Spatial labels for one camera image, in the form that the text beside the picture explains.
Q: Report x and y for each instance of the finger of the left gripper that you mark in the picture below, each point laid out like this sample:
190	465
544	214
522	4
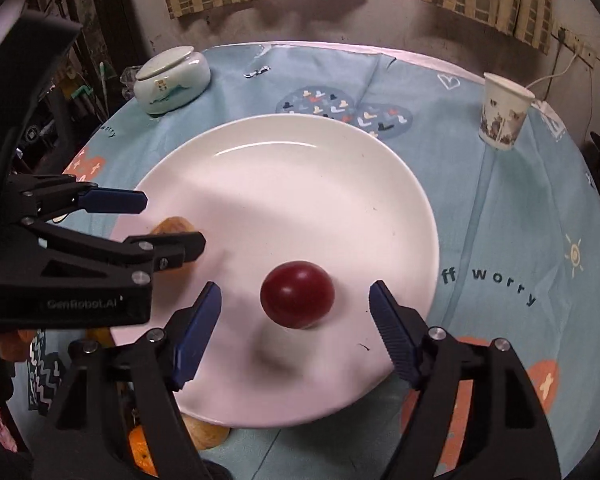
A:
72	254
49	196

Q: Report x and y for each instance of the tan pear-like fruit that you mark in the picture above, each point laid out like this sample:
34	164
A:
171	225

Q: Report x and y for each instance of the white ceramic lidded jar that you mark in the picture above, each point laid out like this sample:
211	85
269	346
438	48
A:
171	79

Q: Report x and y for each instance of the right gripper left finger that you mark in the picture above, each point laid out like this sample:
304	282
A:
87	428

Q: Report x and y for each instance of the orange tangerine upper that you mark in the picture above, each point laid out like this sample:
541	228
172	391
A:
140	451

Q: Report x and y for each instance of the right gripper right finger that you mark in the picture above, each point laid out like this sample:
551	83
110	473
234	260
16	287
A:
507	434

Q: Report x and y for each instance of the red plum bottom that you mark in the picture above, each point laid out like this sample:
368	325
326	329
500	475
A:
297	294

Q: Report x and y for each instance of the white round plate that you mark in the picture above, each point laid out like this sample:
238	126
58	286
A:
270	189

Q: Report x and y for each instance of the light blue patterned tablecloth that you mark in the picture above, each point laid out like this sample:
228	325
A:
519	230

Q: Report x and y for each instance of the white wall power strip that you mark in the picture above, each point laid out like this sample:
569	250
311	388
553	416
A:
586	46

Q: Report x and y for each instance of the patterned paper cup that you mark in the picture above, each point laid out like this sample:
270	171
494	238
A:
505	107

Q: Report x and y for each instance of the striped beige round fruit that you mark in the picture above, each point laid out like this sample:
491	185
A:
204	435

